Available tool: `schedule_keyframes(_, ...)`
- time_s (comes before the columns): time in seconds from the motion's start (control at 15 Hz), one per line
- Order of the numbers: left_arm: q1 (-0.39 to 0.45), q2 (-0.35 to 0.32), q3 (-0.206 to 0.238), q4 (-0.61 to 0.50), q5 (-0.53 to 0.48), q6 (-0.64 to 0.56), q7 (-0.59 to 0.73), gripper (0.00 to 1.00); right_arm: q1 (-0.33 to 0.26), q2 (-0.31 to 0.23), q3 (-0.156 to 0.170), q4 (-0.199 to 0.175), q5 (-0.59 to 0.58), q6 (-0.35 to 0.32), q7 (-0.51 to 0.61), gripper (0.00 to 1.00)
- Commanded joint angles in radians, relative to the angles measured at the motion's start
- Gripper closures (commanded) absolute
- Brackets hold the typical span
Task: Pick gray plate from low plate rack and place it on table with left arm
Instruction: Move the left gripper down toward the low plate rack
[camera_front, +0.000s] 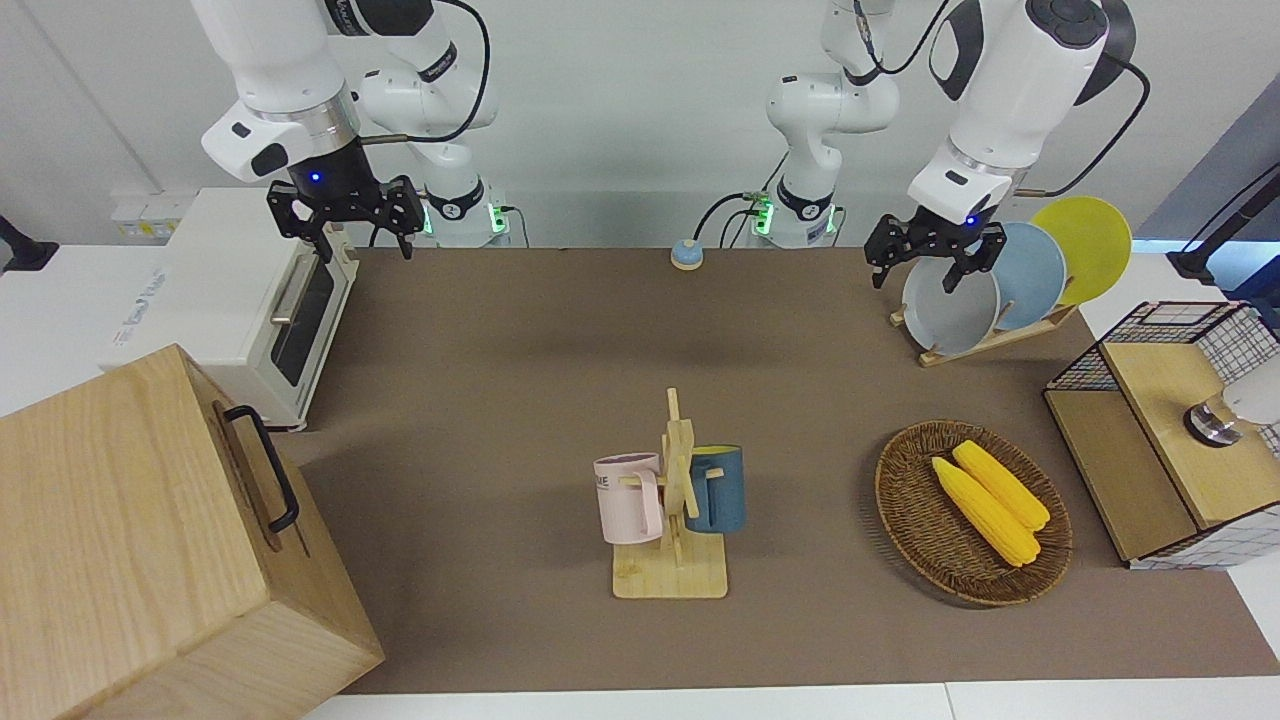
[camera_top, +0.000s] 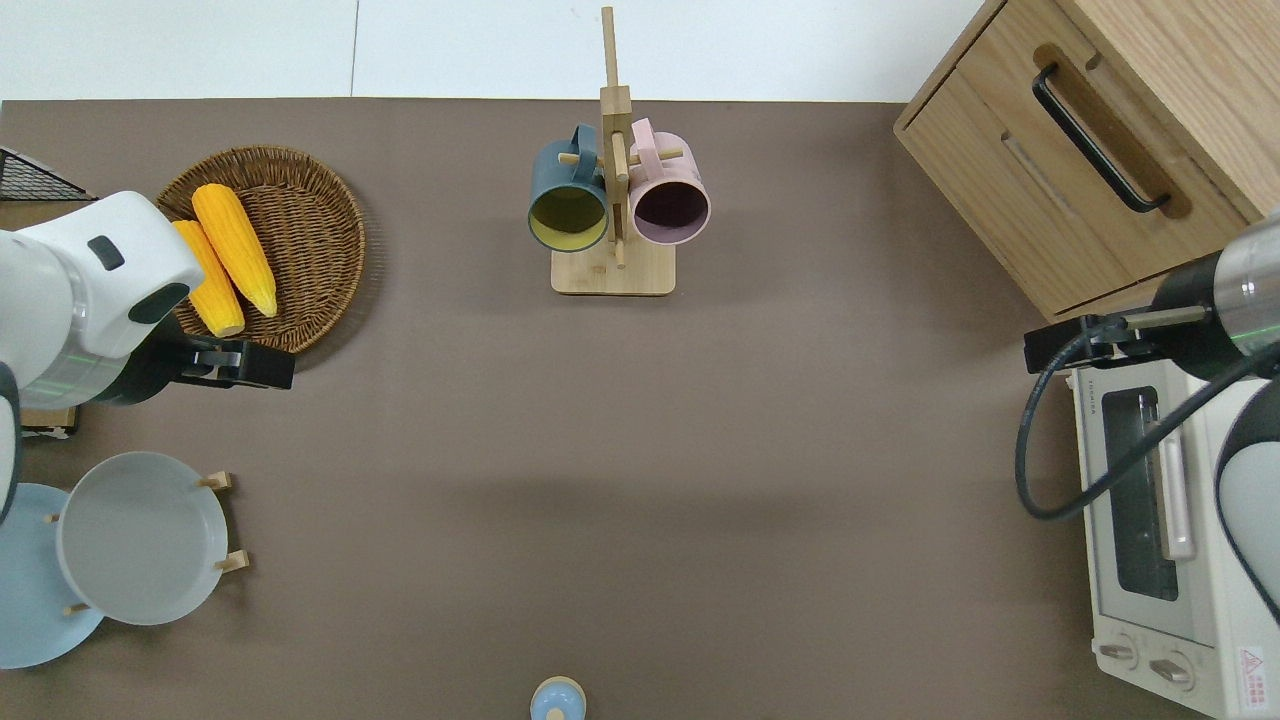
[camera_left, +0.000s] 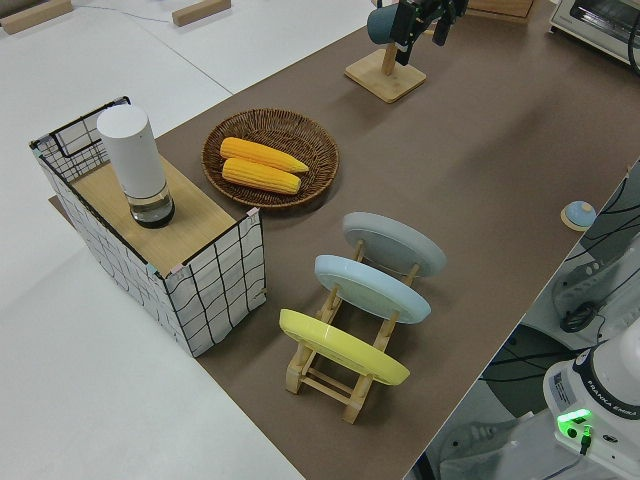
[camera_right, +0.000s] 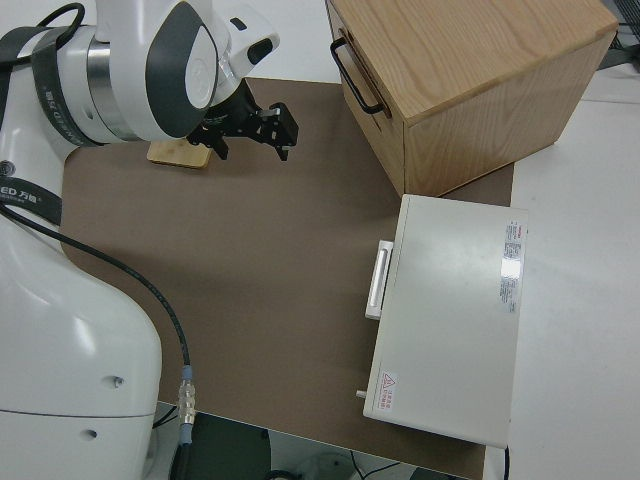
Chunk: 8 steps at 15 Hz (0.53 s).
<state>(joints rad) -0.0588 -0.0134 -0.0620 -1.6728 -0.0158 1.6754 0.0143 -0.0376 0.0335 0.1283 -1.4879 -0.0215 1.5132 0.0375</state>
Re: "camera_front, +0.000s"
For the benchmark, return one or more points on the yellow corn cob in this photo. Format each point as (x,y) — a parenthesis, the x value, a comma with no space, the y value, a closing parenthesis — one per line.
(1005,485)
(985,510)

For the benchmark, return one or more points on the gray plate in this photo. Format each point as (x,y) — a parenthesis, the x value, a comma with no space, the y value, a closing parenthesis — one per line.
(950,318)

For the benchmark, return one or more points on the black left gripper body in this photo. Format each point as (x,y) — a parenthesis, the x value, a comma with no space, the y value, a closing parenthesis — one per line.
(940,232)

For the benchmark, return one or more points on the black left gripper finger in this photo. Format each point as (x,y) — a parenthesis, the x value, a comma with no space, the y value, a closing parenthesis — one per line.
(985,252)
(882,245)

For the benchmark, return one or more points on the white wall socket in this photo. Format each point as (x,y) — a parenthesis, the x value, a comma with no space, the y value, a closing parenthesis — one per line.
(150,218)

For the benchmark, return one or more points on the brown wicker basket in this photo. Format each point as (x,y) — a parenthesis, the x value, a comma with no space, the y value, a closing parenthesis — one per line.
(920,520)

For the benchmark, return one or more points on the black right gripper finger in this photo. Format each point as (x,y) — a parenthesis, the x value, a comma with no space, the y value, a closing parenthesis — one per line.
(408,210)
(295,210)

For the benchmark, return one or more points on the wooden mug tree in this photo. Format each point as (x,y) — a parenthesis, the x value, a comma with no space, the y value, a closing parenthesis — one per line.
(670,575)

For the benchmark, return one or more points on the pink mug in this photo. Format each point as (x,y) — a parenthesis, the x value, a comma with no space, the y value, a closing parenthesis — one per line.
(630,500)

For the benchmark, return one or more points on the white toaster oven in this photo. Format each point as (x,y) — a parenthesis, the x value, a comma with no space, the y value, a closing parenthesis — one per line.
(220,290)

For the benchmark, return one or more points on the light blue plate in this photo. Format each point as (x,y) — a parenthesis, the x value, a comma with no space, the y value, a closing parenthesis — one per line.
(1035,275)

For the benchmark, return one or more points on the blue dome bell button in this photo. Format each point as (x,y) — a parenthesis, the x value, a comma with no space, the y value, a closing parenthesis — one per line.
(686,255)

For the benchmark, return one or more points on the black camera stand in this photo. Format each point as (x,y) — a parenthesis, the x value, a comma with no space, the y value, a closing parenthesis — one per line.
(1215,245)
(25,255)

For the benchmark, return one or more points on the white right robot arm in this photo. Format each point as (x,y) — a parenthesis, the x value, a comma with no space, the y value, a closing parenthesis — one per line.
(280,60)

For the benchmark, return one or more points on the brown table mat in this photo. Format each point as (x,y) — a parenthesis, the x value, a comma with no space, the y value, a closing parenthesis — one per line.
(520,350)

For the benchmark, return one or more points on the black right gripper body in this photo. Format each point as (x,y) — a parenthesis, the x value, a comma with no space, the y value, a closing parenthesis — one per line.
(345,190)

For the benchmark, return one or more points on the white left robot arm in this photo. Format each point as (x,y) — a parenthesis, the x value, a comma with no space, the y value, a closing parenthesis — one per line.
(1020,90)

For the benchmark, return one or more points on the white cylinder bottle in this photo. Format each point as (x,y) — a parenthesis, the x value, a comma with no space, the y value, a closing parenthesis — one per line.
(1255,395)

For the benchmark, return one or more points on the yellow plate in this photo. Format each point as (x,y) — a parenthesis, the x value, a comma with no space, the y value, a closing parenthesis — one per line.
(1090,240)

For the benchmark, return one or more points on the dark blue mug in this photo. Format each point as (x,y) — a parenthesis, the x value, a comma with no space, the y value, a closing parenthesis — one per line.
(722,495)

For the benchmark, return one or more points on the low wooden plate rack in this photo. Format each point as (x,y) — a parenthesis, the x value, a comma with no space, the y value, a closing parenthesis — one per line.
(965,353)

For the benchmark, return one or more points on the wooden drawer box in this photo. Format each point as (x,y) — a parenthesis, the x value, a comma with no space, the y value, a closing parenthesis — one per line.
(130,540)

